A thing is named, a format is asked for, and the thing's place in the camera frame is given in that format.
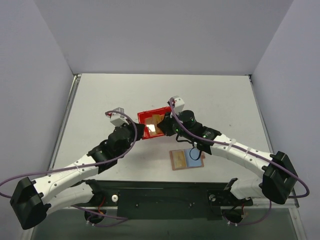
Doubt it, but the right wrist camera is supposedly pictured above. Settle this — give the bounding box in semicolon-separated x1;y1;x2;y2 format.
168;96;185;115

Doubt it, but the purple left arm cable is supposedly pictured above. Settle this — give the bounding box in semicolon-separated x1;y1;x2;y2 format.
0;110;138;227

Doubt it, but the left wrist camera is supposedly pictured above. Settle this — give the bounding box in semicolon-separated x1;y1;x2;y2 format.
105;111;128;127

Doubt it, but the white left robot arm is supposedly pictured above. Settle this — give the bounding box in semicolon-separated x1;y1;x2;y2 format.
10;122;145;230

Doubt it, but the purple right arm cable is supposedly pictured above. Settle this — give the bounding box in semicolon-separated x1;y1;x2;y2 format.
166;97;311;227

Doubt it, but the gold card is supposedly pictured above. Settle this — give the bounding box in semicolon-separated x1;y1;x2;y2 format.
172;150;187;169
146;123;157;136

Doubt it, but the red plastic bin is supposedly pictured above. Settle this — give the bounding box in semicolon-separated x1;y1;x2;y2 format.
137;106;171;140

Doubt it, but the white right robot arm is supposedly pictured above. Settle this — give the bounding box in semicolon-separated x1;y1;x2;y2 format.
157;110;298;205

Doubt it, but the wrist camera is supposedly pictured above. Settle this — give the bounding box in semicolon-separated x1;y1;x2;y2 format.
168;96;185;115
105;111;128;127

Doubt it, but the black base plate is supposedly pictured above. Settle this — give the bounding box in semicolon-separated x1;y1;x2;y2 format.
72;179;253;221

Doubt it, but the tan leather card holder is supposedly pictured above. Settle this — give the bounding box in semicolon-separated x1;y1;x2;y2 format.
169;148;206;171

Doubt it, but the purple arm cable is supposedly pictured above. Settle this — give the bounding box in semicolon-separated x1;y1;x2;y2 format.
166;97;311;227
0;110;138;227

